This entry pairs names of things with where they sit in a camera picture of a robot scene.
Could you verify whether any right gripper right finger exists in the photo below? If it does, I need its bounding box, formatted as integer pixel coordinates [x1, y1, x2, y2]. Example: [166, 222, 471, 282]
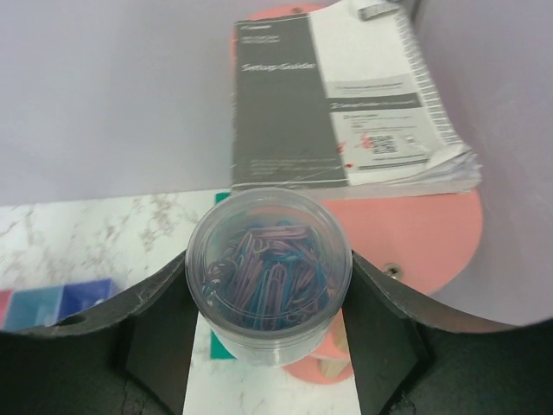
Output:
[343, 254, 552, 414]

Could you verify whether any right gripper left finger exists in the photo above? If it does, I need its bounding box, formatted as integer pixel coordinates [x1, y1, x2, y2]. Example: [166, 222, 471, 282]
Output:
[1, 254, 198, 414]

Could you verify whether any purple bin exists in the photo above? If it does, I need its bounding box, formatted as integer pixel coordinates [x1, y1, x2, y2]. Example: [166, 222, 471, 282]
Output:
[54, 278, 119, 323]

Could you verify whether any medium blue bin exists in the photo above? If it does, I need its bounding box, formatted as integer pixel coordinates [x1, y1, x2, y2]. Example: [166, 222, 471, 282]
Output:
[3, 285, 63, 332]

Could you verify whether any pink bin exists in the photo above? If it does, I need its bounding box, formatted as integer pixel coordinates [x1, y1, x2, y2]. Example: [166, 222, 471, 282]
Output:
[0, 290, 13, 329]

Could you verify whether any clear jar of clips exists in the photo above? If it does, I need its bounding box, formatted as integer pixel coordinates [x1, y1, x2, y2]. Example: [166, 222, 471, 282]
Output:
[185, 188, 353, 367]

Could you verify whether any green cutting mat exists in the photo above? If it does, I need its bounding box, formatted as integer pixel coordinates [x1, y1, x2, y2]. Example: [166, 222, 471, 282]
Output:
[209, 192, 237, 361]

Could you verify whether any shelf screw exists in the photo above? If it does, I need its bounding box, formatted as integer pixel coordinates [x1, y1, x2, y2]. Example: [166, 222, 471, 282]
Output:
[383, 263, 404, 280]

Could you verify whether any setup guide booklet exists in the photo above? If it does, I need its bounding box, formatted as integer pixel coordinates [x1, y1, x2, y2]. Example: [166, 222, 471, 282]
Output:
[232, 3, 441, 191]

